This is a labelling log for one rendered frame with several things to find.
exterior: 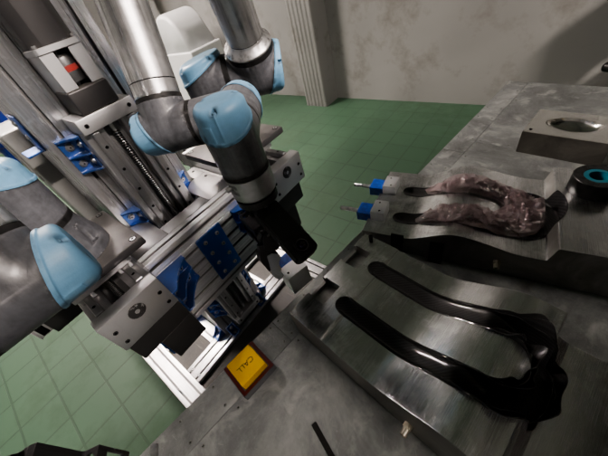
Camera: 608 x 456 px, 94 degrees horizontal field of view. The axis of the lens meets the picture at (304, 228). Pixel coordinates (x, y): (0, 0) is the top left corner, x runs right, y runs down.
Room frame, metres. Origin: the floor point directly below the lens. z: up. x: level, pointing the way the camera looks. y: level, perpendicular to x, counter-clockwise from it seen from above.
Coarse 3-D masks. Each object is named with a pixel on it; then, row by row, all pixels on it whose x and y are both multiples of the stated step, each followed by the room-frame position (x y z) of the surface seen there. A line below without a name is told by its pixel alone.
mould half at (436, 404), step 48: (384, 288) 0.30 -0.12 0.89; (432, 288) 0.27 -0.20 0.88; (480, 288) 0.23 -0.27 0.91; (336, 336) 0.24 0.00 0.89; (432, 336) 0.18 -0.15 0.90; (480, 336) 0.15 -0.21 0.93; (384, 384) 0.14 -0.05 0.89; (432, 384) 0.11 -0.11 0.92; (576, 384) 0.07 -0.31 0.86; (432, 432) 0.06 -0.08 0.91; (480, 432) 0.04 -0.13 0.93; (528, 432) 0.04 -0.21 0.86; (576, 432) 0.02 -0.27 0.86
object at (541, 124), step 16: (544, 112) 0.73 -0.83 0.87; (560, 112) 0.70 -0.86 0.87; (528, 128) 0.67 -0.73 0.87; (544, 128) 0.65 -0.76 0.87; (560, 128) 0.65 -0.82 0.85; (576, 128) 0.63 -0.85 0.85; (592, 128) 0.60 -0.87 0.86; (528, 144) 0.65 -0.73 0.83; (544, 144) 0.62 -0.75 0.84; (560, 144) 0.59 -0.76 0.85; (576, 144) 0.56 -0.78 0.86; (592, 144) 0.53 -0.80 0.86; (576, 160) 0.55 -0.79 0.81; (592, 160) 0.52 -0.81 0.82
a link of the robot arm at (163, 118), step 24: (96, 0) 0.57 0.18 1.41; (120, 0) 0.56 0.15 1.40; (144, 0) 0.58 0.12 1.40; (120, 24) 0.55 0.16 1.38; (144, 24) 0.56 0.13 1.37; (120, 48) 0.54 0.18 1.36; (144, 48) 0.54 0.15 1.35; (144, 72) 0.52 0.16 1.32; (168, 72) 0.54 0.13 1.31; (144, 96) 0.51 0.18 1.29; (168, 96) 0.52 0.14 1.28; (144, 120) 0.51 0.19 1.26; (168, 120) 0.49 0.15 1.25; (144, 144) 0.49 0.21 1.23; (168, 144) 0.49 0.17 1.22; (192, 144) 0.49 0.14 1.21
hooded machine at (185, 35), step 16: (160, 16) 4.38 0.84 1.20; (176, 16) 4.37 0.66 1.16; (192, 16) 4.47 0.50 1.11; (160, 32) 4.45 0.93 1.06; (176, 32) 4.25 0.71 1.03; (192, 32) 4.35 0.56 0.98; (208, 32) 4.49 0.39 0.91; (176, 48) 4.33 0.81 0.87; (192, 48) 4.22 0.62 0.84; (208, 48) 4.31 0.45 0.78; (176, 64) 4.38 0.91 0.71; (176, 80) 4.50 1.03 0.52
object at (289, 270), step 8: (280, 256) 0.44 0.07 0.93; (288, 256) 0.43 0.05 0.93; (280, 264) 0.41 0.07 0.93; (288, 264) 0.39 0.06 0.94; (296, 264) 0.39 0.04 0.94; (304, 264) 0.38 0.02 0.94; (288, 272) 0.37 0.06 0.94; (296, 272) 0.37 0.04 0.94; (304, 272) 0.37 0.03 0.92; (288, 280) 0.36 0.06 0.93; (296, 280) 0.36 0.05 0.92; (304, 280) 0.37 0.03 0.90; (296, 288) 0.36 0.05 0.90
